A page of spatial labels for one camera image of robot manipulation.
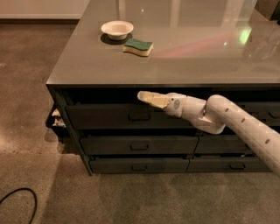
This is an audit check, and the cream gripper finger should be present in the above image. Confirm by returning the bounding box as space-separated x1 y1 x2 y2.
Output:
137 91 170 109

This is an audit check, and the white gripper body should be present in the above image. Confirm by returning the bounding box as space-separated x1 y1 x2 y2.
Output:
164 93 186 118

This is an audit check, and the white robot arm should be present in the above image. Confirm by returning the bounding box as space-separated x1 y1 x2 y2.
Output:
137 91 280 176

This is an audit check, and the green and yellow sponge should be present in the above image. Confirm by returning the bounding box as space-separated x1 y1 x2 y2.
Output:
122 38 153 57

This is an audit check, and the white paper bowl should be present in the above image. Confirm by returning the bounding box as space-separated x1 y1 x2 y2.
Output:
101 20 134 41

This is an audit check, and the black bin with trash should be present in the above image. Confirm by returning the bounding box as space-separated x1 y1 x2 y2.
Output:
45 104 69 138

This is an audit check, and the grey drawer cabinet frame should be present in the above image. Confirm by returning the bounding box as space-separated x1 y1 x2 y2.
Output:
47 0 280 174

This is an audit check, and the black floor cable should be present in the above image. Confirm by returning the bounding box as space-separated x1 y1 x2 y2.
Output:
0 187 39 224

